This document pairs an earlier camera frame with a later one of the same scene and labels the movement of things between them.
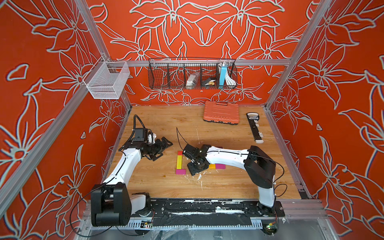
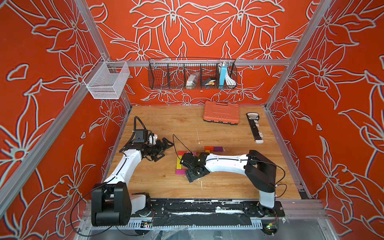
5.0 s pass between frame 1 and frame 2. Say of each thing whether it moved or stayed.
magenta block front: stayed
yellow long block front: stayed
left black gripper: stayed
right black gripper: moved
